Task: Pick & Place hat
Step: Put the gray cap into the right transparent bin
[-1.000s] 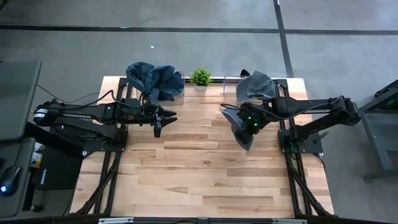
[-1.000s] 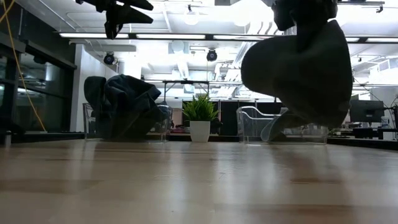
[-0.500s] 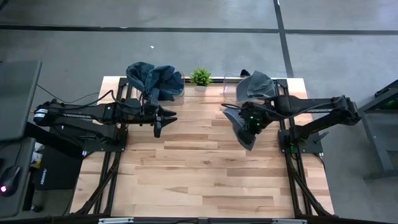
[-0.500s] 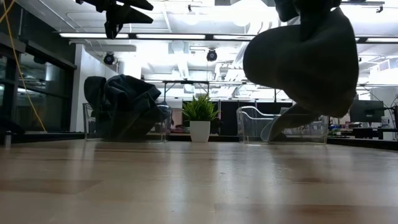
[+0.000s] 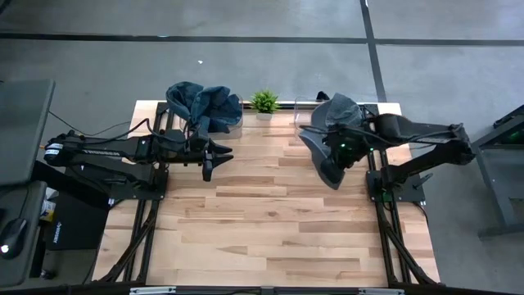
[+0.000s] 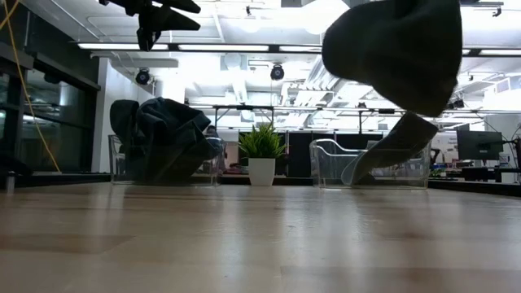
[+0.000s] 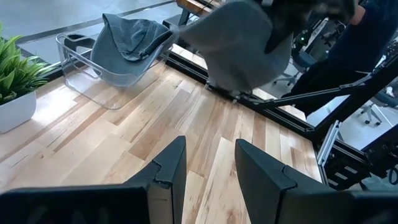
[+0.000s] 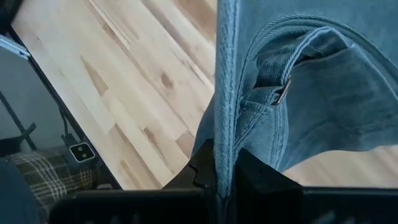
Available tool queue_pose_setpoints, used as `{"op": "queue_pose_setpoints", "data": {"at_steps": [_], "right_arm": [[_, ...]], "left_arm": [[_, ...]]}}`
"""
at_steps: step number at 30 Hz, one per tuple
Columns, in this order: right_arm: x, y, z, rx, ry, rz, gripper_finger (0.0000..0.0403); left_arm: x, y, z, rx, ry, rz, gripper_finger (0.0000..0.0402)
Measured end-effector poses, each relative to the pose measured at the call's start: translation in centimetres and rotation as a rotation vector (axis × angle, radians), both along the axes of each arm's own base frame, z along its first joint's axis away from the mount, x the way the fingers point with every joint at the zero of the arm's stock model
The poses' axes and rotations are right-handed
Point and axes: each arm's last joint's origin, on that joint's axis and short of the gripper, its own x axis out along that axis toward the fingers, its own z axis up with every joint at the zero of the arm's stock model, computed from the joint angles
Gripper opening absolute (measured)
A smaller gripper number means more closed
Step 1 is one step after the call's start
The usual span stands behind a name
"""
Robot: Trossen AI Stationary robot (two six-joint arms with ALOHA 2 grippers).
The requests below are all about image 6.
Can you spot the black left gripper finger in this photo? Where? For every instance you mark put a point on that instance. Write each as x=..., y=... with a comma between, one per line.
x=183, y=5
x=175, y=22

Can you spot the navy blue cap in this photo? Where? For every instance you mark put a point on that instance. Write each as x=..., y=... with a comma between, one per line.
x=122, y=122

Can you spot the dark grey cap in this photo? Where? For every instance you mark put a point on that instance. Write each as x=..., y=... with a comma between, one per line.
x=390, y=53

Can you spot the black hanging spotlight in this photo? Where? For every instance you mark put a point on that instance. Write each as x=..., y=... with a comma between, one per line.
x=142, y=76
x=277, y=72

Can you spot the person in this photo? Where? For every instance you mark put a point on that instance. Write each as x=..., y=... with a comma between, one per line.
x=211, y=131

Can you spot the clear plastic bin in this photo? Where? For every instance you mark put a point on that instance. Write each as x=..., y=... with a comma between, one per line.
x=325, y=171
x=116, y=163

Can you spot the green plant in white pot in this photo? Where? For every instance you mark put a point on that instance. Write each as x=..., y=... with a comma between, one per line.
x=261, y=171

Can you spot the small black ceiling fixture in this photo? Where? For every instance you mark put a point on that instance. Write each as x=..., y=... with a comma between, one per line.
x=456, y=103

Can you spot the black computer monitor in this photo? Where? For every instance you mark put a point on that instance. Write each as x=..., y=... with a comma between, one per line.
x=479, y=144

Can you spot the black background desk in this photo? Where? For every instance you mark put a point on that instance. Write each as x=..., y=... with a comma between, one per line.
x=480, y=174

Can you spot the black aluminium table frame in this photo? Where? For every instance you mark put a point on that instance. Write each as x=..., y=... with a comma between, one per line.
x=61, y=179

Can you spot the silver frame post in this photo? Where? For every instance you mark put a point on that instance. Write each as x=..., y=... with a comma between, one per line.
x=10, y=181

